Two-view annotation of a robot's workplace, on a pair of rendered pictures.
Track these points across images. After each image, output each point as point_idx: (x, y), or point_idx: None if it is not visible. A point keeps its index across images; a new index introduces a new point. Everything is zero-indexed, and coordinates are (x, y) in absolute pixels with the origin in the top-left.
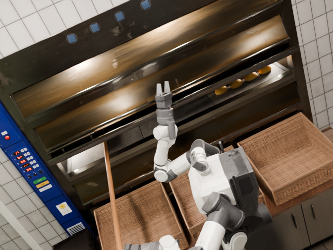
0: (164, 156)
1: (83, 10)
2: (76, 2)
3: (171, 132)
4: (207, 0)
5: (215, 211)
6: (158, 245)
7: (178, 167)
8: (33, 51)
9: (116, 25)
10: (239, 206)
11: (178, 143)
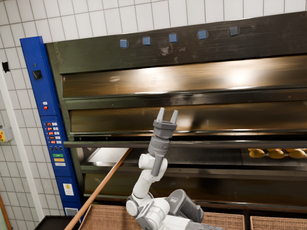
0: (143, 189)
1: (142, 21)
2: (138, 12)
3: (154, 167)
4: (272, 51)
5: None
6: None
7: None
8: (89, 43)
9: (166, 45)
10: None
11: (187, 184)
